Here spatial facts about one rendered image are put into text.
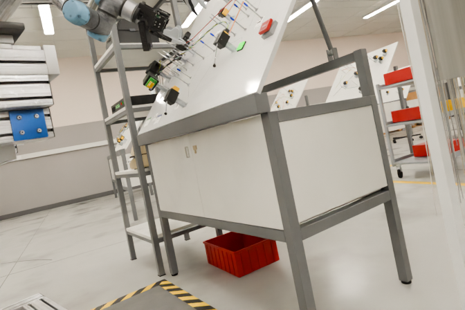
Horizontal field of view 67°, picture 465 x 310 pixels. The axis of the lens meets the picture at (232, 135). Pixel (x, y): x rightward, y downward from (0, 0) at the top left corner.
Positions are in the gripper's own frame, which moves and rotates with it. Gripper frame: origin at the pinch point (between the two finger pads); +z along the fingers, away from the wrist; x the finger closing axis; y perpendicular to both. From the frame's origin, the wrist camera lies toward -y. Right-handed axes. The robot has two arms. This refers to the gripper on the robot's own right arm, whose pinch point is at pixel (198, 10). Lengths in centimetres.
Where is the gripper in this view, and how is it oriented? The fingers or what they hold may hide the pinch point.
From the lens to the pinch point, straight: 150.0
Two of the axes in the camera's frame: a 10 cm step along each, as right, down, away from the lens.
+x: -5.0, 0.1, 8.6
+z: 5.2, 8.0, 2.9
